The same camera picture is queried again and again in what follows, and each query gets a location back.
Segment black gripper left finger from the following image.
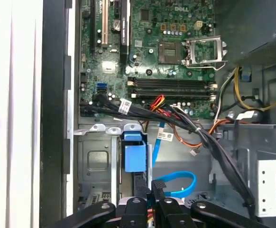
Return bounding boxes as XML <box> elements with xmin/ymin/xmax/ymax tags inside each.
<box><xmin>55</xmin><ymin>174</ymin><xmax>151</xmax><ymax>228</ymax></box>

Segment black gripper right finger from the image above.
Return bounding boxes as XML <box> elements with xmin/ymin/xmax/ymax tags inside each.
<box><xmin>151</xmin><ymin>180</ymin><xmax>271</xmax><ymax>228</ymax></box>

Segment hard disk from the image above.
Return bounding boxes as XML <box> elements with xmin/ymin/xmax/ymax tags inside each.
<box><xmin>121</xmin><ymin>130</ymin><xmax>149</xmax><ymax>174</ymax></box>

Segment black RAM slot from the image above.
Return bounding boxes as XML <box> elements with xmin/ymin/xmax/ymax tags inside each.
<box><xmin>127</xmin><ymin>76</ymin><xmax>218</xmax><ymax>90</ymax></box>
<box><xmin>130</xmin><ymin>88</ymin><xmax>217</xmax><ymax>100</ymax></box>

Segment beige expansion slot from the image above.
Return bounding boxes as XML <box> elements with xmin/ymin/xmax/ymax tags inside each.
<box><xmin>101</xmin><ymin>0</ymin><xmax>110</xmax><ymax>48</ymax></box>

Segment black expansion slot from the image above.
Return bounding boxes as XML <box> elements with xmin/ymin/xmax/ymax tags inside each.
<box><xmin>89</xmin><ymin>0</ymin><xmax>96</xmax><ymax>56</ymax></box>

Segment blue board connector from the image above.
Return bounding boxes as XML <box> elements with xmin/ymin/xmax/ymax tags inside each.
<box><xmin>96</xmin><ymin>82</ymin><xmax>108</xmax><ymax>94</ymax></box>

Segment black open PC case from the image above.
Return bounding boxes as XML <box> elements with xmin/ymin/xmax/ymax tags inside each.
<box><xmin>39</xmin><ymin>0</ymin><xmax>276</xmax><ymax>228</ymax></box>

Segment silver chipset heat sink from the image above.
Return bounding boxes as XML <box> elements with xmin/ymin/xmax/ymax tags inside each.
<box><xmin>101</xmin><ymin>60</ymin><xmax>116</xmax><ymax>76</ymax></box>

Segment thin metal locking lever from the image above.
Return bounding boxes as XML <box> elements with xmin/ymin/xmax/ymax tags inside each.
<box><xmin>185</xmin><ymin>60</ymin><xmax>229</xmax><ymax>72</ymax></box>

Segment CPU socket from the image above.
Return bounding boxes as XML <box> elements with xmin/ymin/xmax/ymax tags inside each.
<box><xmin>158</xmin><ymin>40</ymin><xmax>183</xmax><ymax>65</ymax></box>

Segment blue plastic clip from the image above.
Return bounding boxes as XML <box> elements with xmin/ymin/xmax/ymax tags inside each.
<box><xmin>240</xmin><ymin>67</ymin><xmax>251</xmax><ymax>82</ymax></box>

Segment metal CPU socket cover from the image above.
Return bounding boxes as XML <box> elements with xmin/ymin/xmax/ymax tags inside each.
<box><xmin>182</xmin><ymin>35</ymin><xmax>229</xmax><ymax>70</ymax></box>

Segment black graphics card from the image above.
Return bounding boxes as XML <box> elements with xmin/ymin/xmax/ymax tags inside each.
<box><xmin>119</xmin><ymin>0</ymin><xmax>131</xmax><ymax>65</ymax></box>

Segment green motherboard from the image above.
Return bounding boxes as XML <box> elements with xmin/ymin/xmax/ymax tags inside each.
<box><xmin>80</xmin><ymin>0</ymin><xmax>217</xmax><ymax>120</ymax></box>

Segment round coin battery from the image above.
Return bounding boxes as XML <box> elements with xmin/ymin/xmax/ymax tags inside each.
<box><xmin>111</xmin><ymin>19</ymin><xmax>122</xmax><ymax>32</ymax></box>

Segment grey power supply unit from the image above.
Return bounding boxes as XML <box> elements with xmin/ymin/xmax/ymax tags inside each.
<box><xmin>213</xmin><ymin>0</ymin><xmax>276</xmax><ymax>64</ymax></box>

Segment blue disk wire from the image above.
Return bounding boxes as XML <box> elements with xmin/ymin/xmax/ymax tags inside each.
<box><xmin>151</xmin><ymin>122</ymin><xmax>198</xmax><ymax>198</ymax></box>

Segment thin orange wire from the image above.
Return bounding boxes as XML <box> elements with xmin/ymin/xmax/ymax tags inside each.
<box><xmin>170</xmin><ymin>116</ymin><xmax>233</xmax><ymax>156</ymax></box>

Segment black wire bundle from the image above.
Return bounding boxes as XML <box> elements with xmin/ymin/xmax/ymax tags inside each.
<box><xmin>80</xmin><ymin>93</ymin><xmax>258</xmax><ymax>218</ymax></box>

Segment red orange wire loop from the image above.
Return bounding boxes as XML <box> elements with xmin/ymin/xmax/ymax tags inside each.
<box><xmin>149</xmin><ymin>94</ymin><xmax>167</xmax><ymax>112</ymax></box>

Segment grey and white wires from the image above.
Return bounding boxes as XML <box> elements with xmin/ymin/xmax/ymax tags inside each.
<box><xmin>212</xmin><ymin>71</ymin><xmax>237</xmax><ymax>119</ymax></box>

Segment yellow and black wires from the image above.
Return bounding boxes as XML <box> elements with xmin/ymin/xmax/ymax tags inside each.
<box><xmin>233</xmin><ymin>66</ymin><xmax>276</xmax><ymax>112</ymax></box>

